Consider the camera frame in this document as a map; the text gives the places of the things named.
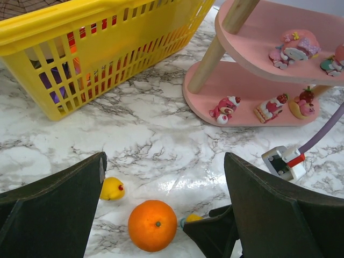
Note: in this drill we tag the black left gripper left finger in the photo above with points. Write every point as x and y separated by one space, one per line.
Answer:
52 217

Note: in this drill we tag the pink bear strawberry toy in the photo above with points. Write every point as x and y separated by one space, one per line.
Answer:
222 113

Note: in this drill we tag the yellow duck toy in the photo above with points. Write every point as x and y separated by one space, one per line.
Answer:
112 189

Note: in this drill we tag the yellow plastic shopping basket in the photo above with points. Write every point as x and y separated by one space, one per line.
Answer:
68 54

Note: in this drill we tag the pink three-tier wooden shelf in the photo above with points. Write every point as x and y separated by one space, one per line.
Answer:
237 64

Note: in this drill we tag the orange fruit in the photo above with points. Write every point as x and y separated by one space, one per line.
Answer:
152 225

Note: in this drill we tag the small yellow minion toy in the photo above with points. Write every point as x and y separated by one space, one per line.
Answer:
190 218

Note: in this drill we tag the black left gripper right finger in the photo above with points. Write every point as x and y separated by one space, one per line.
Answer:
276 218

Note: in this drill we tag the pink bear donut toy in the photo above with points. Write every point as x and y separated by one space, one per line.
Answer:
302 106

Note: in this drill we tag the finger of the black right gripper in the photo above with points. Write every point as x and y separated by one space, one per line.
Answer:
216 235

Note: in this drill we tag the pink round planet toy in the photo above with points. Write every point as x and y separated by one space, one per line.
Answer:
297 45

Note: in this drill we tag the brown striped wrapped roll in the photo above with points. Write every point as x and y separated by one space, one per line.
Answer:
14 8

